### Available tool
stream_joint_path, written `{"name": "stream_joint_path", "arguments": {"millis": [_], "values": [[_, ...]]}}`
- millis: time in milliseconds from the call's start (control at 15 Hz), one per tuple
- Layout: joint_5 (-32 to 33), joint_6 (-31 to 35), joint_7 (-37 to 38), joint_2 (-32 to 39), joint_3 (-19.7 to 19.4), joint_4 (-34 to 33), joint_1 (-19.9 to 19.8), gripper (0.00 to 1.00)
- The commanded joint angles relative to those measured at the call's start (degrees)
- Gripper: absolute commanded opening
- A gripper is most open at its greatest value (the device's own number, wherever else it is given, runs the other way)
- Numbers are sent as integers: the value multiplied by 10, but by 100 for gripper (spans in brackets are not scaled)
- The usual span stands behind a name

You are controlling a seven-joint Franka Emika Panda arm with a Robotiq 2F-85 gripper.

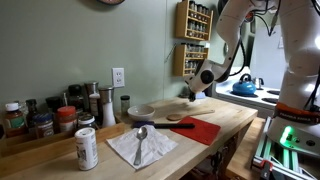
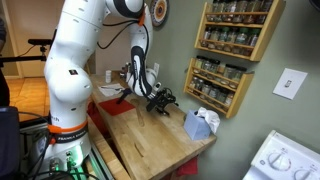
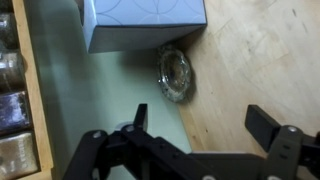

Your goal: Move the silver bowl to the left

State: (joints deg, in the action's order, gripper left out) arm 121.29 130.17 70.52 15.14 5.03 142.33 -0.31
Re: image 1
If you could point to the white salt shaker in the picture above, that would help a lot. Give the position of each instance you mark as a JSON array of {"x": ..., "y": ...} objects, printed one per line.
[{"x": 86, "y": 150}]

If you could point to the white paper napkin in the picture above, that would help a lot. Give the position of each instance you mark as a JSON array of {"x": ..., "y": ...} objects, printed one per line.
[{"x": 156, "y": 146}]

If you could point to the red silicone mat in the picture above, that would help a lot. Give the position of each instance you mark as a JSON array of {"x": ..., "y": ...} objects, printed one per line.
[{"x": 200, "y": 131}]

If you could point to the wooden spatula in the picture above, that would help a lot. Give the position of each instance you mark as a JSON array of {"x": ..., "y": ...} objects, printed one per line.
[{"x": 186, "y": 114}]

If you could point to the white wall outlet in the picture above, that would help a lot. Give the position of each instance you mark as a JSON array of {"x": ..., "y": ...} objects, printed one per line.
[{"x": 118, "y": 77}]

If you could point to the decorative wall plate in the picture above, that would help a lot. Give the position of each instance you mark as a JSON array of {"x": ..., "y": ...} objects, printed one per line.
[{"x": 226, "y": 49}]

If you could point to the wall clock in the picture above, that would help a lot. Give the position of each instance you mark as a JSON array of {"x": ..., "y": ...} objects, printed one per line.
[{"x": 111, "y": 1}]

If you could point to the jar with white lid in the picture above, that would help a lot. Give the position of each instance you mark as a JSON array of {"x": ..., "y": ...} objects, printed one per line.
[{"x": 86, "y": 121}]

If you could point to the jar with red lid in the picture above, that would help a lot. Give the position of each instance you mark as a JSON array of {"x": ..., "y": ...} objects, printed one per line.
[{"x": 66, "y": 118}]

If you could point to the orange bottle with white cap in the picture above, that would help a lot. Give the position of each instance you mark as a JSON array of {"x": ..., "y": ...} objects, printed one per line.
[{"x": 14, "y": 121}]

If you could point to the metal spoon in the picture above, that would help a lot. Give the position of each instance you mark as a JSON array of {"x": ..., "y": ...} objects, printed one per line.
[{"x": 141, "y": 133}]

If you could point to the white electric stove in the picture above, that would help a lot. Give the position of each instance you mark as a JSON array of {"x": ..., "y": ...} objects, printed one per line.
[{"x": 233, "y": 100}]

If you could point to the slim dark sauce bottle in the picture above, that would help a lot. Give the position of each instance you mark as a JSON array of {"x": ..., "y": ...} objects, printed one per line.
[{"x": 31, "y": 110}]

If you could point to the wooden tray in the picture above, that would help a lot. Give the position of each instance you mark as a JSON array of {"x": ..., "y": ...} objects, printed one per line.
[{"x": 40, "y": 143}]

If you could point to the jar with blue lid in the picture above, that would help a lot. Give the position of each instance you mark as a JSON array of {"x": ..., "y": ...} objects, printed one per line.
[{"x": 43, "y": 126}]

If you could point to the tall silver grinder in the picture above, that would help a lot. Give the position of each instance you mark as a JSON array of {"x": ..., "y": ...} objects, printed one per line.
[{"x": 91, "y": 95}]

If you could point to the white and silver pepper mill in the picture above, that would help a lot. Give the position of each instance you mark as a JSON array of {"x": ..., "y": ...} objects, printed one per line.
[{"x": 108, "y": 113}]

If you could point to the white refrigerator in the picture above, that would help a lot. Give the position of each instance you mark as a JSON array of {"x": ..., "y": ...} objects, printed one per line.
[{"x": 266, "y": 63}]

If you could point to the dark glass bottle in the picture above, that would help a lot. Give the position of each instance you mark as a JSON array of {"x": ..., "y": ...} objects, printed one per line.
[{"x": 75, "y": 96}]

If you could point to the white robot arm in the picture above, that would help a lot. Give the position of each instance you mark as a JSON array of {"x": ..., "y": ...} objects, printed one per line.
[{"x": 300, "y": 83}]

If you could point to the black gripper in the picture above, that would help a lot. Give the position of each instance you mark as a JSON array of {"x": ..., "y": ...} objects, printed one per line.
[{"x": 192, "y": 95}]

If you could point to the white bowl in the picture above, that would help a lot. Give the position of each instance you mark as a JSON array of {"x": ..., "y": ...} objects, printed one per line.
[{"x": 141, "y": 112}]

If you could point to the blue kettle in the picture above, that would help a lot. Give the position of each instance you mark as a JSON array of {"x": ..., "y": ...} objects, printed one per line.
[{"x": 244, "y": 88}]

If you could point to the blue tissue box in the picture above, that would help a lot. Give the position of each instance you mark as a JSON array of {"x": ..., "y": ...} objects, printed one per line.
[{"x": 201, "y": 95}]

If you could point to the black capped bottle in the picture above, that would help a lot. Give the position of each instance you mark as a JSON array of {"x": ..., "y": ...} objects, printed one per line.
[{"x": 53, "y": 104}]

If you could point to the wooden spice rack with jars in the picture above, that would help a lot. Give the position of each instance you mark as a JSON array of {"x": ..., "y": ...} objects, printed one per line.
[
  {"x": 193, "y": 21},
  {"x": 181, "y": 61}
]

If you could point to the small silver pot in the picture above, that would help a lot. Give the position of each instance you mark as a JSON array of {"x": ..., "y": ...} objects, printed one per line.
[{"x": 258, "y": 83}]

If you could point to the small jar with black lid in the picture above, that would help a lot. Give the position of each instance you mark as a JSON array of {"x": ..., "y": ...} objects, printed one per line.
[{"x": 125, "y": 104}]

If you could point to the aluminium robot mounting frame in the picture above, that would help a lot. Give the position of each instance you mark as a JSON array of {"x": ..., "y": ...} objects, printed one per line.
[{"x": 270, "y": 160}]

